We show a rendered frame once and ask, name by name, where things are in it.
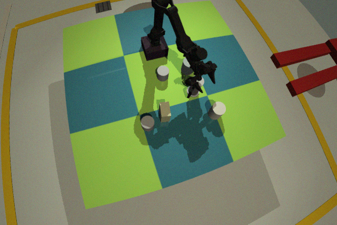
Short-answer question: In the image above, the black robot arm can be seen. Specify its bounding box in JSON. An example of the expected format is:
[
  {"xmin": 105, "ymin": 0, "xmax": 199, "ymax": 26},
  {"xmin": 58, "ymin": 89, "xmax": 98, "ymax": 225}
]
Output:
[{"xmin": 147, "ymin": 0, "xmax": 213, "ymax": 75}]

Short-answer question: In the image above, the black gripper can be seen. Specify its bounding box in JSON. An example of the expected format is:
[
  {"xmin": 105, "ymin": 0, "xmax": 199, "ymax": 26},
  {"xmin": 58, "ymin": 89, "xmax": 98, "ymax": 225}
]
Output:
[{"xmin": 185, "ymin": 61, "xmax": 217, "ymax": 93}]

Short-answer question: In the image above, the french press with black knob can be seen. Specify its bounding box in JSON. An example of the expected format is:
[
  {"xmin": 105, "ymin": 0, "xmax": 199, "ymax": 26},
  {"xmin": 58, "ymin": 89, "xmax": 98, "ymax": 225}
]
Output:
[{"xmin": 187, "ymin": 77, "xmax": 204, "ymax": 99}]

